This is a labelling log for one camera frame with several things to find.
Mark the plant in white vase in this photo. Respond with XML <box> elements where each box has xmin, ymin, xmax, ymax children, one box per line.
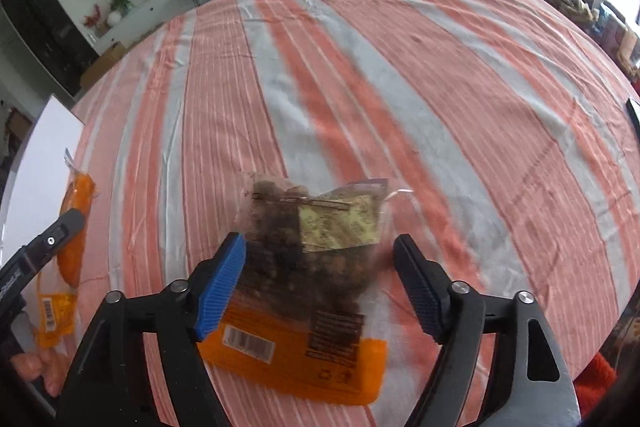
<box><xmin>107</xmin><ymin>0</ymin><xmax>136</xmax><ymax>28</ymax></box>

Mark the orange sausage snack packet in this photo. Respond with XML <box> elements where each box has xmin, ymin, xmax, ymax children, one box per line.
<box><xmin>35</xmin><ymin>149</ymin><xmax>98</xmax><ymax>350</ymax></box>

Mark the brown cardboard box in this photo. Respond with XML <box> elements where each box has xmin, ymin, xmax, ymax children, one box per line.
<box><xmin>79</xmin><ymin>42</ymin><xmax>128</xmax><ymax>90</ymax></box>

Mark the person's red clothing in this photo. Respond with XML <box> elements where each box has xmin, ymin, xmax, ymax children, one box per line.
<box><xmin>572</xmin><ymin>354</ymin><xmax>618</xmax><ymax>420</ymax></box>

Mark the orange barcode snack packet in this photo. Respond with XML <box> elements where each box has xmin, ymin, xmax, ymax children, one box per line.
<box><xmin>197</xmin><ymin>294</ymin><xmax>388</xmax><ymax>408</ymax></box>

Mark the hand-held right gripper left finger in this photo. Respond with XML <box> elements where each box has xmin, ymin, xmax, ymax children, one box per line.
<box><xmin>55</xmin><ymin>232</ymin><xmax>248</xmax><ymax>427</ymax></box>

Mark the red flower bouquet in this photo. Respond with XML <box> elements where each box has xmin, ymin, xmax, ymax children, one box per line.
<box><xmin>82</xmin><ymin>4</ymin><xmax>111</xmax><ymax>38</ymax></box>

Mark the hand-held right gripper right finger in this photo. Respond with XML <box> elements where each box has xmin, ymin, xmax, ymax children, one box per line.
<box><xmin>392</xmin><ymin>234</ymin><xmax>583</xmax><ymax>427</ymax></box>

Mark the clear brown nut packet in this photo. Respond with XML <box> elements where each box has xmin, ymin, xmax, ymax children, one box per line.
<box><xmin>235</xmin><ymin>174</ymin><xmax>416</xmax><ymax>313</ymax></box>

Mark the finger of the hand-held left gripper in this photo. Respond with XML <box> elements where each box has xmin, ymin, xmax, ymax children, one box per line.
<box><xmin>22</xmin><ymin>208</ymin><xmax>86</xmax><ymax>271</ymax></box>

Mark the white cardboard box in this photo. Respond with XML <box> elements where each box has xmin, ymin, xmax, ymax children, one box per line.
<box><xmin>0</xmin><ymin>93</ymin><xmax>86</xmax><ymax>268</ymax></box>

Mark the dark glass cabinet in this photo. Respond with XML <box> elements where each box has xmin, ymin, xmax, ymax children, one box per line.
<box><xmin>0</xmin><ymin>0</ymin><xmax>101</xmax><ymax>95</ymax></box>

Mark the person's left hand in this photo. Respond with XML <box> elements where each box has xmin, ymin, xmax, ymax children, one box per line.
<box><xmin>10</xmin><ymin>346</ymin><xmax>68</xmax><ymax>400</ymax></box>

